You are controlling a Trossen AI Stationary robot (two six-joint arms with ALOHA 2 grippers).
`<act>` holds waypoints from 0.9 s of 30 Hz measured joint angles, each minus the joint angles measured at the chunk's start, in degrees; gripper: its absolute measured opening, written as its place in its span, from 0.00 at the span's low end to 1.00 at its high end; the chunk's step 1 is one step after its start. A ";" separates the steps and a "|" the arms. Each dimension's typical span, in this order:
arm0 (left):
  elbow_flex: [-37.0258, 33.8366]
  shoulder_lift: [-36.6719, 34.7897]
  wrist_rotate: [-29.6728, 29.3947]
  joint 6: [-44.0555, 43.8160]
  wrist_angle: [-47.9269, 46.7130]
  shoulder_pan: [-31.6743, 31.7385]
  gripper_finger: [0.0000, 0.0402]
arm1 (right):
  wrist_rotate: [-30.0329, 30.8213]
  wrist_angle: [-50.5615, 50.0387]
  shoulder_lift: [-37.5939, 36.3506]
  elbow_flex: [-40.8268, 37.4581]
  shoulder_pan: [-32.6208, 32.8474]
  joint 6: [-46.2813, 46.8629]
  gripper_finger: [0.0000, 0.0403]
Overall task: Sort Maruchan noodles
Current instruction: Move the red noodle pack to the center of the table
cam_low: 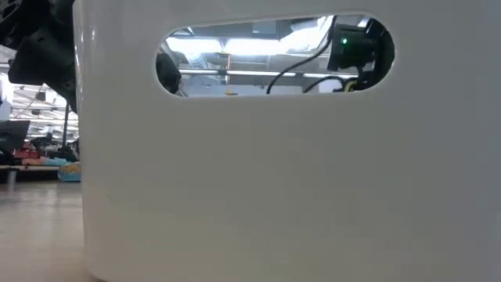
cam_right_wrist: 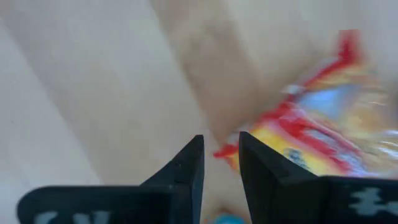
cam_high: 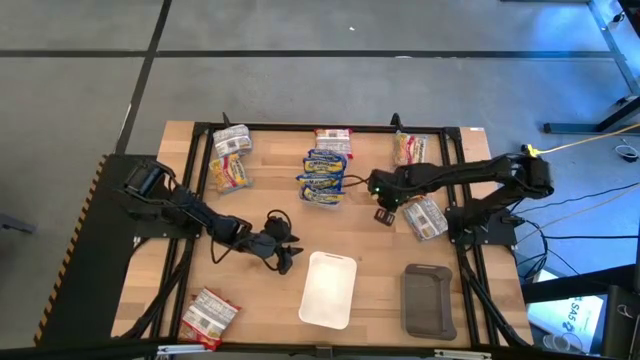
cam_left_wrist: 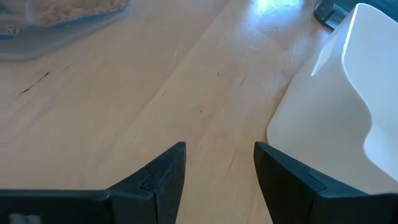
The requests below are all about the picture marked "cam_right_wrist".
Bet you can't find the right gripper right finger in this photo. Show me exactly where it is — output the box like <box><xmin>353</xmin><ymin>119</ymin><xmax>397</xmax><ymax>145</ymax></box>
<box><xmin>238</xmin><ymin>131</ymin><xmax>398</xmax><ymax>224</ymax></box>

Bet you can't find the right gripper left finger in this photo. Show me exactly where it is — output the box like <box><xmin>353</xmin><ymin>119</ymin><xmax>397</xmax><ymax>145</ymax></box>
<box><xmin>17</xmin><ymin>134</ymin><xmax>205</xmax><ymax>224</ymax></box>

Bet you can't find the red Maruchan ramen pack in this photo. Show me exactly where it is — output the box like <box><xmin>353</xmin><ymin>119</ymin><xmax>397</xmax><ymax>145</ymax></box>
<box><xmin>213</xmin><ymin>29</ymin><xmax>398</xmax><ymax>178</ymax></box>

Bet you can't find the teal Maruchan ramen pack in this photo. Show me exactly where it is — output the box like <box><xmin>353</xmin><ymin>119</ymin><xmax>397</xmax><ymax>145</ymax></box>
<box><xmin>203</xmin><ymin>208</ymin><xmax>249</xmax><ymax>224</ymax></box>

